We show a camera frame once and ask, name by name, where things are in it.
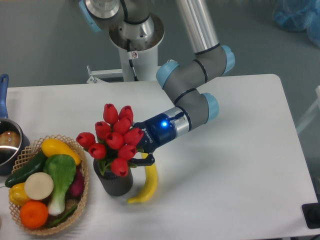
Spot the yellow toy squash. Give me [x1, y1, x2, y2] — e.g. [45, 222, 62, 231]
[41, 138, 82, 166]

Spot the orange toy orange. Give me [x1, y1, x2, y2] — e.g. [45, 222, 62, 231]
[19, 201, 49, 229]

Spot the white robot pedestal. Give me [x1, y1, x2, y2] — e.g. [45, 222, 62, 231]
[86, 12, 176, 85]

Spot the white frame at right edge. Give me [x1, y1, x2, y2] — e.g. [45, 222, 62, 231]
[295, 85, 320, 135]

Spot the green toy bok choy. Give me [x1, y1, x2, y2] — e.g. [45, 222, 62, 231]
[43, 154, 76, 216]

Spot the woven wicker basket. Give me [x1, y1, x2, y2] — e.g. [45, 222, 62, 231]
[9, 134, 89, 236]

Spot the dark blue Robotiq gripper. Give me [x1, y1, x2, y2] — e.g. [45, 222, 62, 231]
[128, 107, 192, 167]

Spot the green toy cucumber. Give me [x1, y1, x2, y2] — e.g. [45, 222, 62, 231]
[4, 150, 48, 188]

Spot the blue plastic bag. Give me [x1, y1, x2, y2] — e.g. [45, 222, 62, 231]
[272, 0, 320, 47]

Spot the purple toy sweet potato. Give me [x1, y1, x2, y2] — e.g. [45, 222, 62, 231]
[69, 168, 85, 198]

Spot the yellow toy bell pepper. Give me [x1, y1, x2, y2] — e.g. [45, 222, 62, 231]
[9, 182, 31, 207]

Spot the yellow toy banana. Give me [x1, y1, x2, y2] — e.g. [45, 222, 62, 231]
[127, 163, 158, 204]

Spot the red tulip bouquet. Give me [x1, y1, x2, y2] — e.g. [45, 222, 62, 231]
[76, 103, 144, 177]

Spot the blue handled saucepan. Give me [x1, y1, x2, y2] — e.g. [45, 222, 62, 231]
[0, 74, 30, 176]

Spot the green toy bean pod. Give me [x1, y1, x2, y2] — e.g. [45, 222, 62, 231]
[46, 204, 78, 228]

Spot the black device at table edge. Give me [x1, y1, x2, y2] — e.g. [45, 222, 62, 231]
[301, 202, 320, 229]

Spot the dark grey ribbed vase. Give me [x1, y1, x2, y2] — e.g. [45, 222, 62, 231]
[93, 161, 134, 197]

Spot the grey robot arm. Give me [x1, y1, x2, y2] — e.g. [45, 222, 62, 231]
[79, 0, 235, 167]

